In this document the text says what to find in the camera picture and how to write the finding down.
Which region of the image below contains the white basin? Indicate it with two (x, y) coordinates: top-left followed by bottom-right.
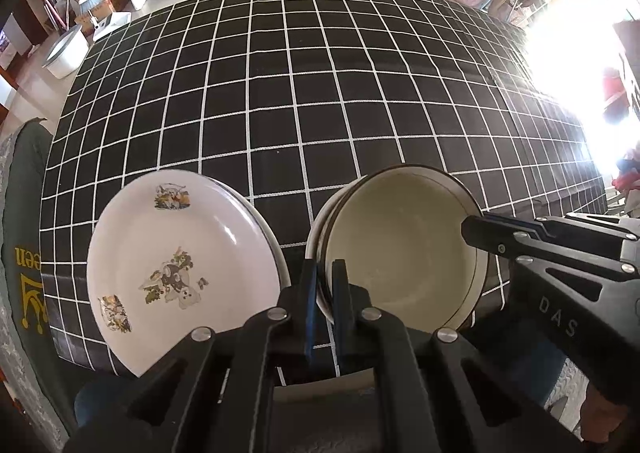
(42, 25), (91, 80)

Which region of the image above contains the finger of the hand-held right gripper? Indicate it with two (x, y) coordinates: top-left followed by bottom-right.
(480, 214), (631, 246)
(461, 217), (626, 274)

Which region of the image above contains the medium white ceramic bowl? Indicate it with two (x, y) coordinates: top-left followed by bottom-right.
(305, 175), (371, 329)

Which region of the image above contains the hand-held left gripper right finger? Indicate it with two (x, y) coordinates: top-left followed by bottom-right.
(334, 260), (586, 453)

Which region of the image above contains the black white checked tablecloth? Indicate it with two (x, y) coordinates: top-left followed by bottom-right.
(40, 0), (608, 379)

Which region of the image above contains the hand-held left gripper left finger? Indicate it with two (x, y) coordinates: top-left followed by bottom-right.
(65, 259), (318, 453)

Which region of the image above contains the person's right leg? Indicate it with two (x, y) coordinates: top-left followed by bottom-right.
(505, 328), (591, 409)

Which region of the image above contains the brown cardboard box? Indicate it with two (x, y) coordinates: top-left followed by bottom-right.
(75, 0), (128, 31)

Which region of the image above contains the person's right hand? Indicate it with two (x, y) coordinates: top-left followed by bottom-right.
(580, 380), (621, 444)

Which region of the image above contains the red hanging garment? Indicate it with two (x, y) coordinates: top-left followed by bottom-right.
(600, 68), (631, 124)

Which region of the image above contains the large patterned ceramic bowl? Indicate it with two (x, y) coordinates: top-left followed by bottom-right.
(320, 164), (491, 334)

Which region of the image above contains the green cover with gold print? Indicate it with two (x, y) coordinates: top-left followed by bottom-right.
(0, 118), (78, 434)

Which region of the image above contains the white plate with landscape prints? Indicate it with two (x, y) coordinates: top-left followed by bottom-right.
(86, 170), (281, 379)

